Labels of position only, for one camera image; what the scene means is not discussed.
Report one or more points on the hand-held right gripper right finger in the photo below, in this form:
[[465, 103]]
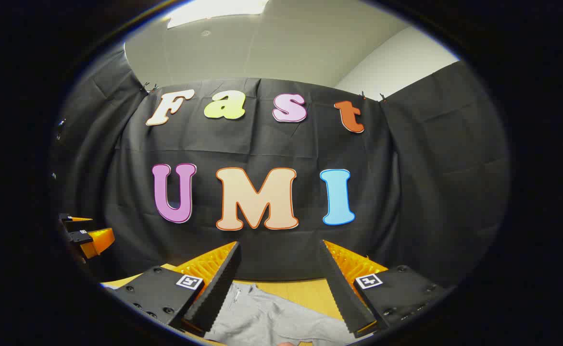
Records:
[[344, 298]]

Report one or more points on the black backdrop cloth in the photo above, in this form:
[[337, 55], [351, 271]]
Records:
[[262, 144]]

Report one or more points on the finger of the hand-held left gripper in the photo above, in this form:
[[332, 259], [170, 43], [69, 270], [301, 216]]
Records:
[[72, 219], [96, 240]]

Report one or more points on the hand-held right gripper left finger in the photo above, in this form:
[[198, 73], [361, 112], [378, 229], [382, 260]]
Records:
[[218, 293]]

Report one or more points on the grey sweatshirt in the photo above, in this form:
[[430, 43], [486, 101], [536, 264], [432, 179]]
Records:
[[271, 319]]

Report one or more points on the ceiling light panel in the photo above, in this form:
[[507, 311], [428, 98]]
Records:
[[214, 10]]

